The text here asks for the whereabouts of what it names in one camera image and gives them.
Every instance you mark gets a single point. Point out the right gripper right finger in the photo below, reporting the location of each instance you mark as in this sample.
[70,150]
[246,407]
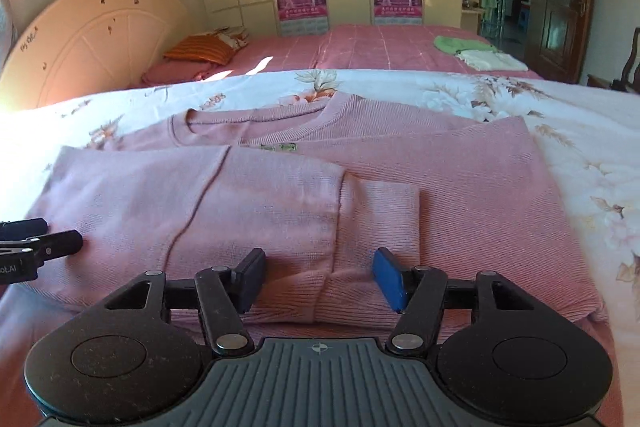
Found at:
[417,295]

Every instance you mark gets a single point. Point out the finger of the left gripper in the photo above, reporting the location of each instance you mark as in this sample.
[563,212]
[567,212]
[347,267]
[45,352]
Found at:
[23,229]
[42,248]

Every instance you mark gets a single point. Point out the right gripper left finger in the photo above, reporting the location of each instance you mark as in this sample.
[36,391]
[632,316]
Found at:
[224,295]

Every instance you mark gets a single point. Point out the pink knit sweater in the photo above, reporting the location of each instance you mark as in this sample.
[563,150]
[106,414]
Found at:
[319,187]

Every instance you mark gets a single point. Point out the pink folded pillow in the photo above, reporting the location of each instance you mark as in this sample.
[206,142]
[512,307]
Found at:
[172,72]

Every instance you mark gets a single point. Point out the cream wooden headboard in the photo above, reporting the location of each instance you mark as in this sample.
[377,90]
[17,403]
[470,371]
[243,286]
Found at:
[79,47]

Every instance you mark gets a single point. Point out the white floral bed quilt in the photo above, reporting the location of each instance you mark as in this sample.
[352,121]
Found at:
[589,137]

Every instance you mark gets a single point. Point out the white folded cloth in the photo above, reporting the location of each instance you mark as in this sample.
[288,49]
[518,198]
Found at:
[491,61]

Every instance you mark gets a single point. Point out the pink checked bed sheet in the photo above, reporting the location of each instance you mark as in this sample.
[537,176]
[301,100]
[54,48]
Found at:
[393,47]

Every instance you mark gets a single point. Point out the green folded cloth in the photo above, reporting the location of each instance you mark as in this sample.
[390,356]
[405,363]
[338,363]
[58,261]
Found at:
[455,46]

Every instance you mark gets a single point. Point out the dark wooden chair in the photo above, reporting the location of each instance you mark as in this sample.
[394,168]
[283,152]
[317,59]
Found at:
[629,77]

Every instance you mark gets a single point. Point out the purple poster lower left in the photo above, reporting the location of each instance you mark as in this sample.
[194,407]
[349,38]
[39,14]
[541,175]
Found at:
[302,17]

